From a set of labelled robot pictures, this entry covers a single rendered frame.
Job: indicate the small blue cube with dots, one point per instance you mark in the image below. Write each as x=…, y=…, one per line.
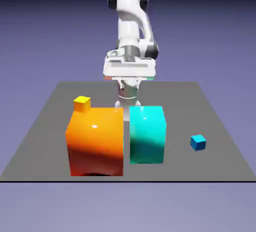
x=198, y=142

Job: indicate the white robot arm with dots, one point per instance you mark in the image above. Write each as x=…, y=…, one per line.
x=129, y=26

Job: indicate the large orange box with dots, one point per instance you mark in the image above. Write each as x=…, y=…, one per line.
x=95, y=138

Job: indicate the large cyan box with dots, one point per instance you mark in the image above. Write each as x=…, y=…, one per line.
x=147, y=134

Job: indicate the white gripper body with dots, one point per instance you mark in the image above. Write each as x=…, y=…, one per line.
x=129, y=69

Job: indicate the small yellow cube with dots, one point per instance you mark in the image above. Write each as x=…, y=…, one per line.
x=82, y=104

